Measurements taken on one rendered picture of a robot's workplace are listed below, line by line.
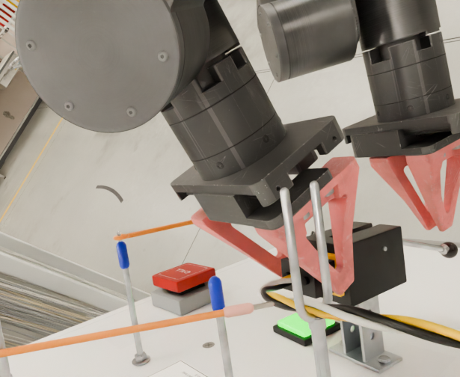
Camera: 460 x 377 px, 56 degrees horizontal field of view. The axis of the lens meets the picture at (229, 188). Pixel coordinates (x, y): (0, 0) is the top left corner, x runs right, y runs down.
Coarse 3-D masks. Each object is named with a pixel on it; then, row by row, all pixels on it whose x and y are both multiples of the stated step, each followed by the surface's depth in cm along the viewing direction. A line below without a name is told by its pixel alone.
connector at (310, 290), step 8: (288, 264) 28; (288, 272) 28; (304, 272) 26; (304, 280) 26; (312, 280) 26; (288, 288) 28; (304, 288) 27; (312, 288) 26; (320, 288) 26; (312, 296) 26; (320, 296) 26
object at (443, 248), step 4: (404, 240) 32; (408, 240) 33; (412, 240) 33; (404, 244) 33; (408, 244) 33; (412, 244) 33; (416, 244) 33; (420, 244) 34; (424, 244) 34; (428, 244) 34; (432, 244) 35; (444, 244) 35; (384, 248) 28; (424, 248) 34; (428, 248) 34; (432, 248) 34; (436, 248) 35; (440, 248) 35; (444, 248) 35; (448, 248) 35; (440, 252) 36; (444, 252) 35
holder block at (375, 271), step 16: (368, 224) 31; (384, 224) 30; (352, 240) 27; (368, 240) 28; (384, 240) 28; (400, 240) 29; (368, 256) 28; (384, 256) 28; (400, 256) 29; (368, 272) 28; (384, 272) 28; (400, 272) 29; (352, 288) 27; (368, 288) 28; (384, 288) 28; (352, 304) 27
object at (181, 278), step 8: (184, 264) 49; (192, 264) 48; (160, 272) 47; (168, 272) 46; (176, 272) 46; (184, 272) 46; (192, 272) 45; (200, 272) 45; (208, 272) 45; (160, 280) 45; (168, 280) 44; (176, 280) 43; (184, 280) 43; (192, 280) 44; (200, 280) 45; (208, 280) 45; (168, 288) 44; (176, 288) 43; (184, 288) 43; (192, 288) 45
